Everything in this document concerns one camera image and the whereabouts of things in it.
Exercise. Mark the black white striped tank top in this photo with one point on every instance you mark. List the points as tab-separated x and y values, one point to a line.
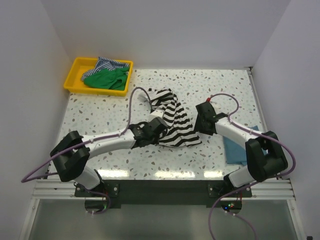
180	132

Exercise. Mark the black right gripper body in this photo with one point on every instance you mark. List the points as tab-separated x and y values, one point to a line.
200	126

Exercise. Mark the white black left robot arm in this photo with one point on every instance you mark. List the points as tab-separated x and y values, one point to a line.
71	154

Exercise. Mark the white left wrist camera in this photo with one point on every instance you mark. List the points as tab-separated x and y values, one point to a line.
156	114

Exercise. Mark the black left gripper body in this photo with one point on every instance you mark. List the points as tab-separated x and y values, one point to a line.
154	140

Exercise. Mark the green garment in tray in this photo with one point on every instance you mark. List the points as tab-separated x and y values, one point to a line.
108	79

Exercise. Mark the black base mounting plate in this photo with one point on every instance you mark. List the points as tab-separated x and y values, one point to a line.
151	192

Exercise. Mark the aluminium frame rail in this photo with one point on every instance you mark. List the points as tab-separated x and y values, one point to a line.
54	189

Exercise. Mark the blue ribbed tank top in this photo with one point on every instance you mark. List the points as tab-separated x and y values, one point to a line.
235	152

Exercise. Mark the yellow plastic tray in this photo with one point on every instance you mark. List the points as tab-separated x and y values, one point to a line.
74	84

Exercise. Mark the blue white striped tank top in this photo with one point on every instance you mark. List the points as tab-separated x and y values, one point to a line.
105	63

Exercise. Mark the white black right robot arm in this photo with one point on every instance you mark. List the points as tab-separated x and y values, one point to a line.
265	157

